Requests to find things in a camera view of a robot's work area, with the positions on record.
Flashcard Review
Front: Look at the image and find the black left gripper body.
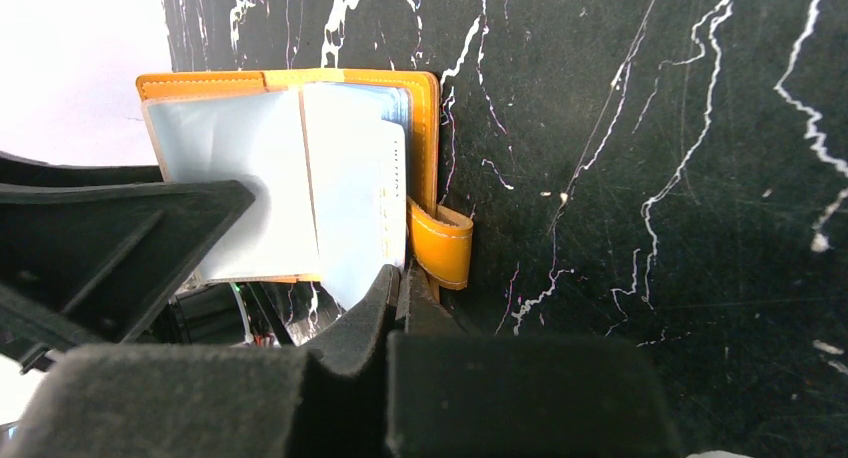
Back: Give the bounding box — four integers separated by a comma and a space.
152, 282, 294, 347

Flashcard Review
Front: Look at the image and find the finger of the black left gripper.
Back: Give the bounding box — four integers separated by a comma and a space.
1, 153, 255, 372

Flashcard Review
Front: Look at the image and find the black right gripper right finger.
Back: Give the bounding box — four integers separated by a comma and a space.
386, 263, 682, 457

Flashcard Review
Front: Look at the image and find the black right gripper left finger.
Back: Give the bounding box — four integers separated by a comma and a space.
1, 265, 401, 457

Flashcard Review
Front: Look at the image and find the orange leather card holder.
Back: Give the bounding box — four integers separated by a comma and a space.
135, 68, 474, 296

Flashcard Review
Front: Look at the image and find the silver VIP card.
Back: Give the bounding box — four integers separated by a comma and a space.
302, 83, 412, 310

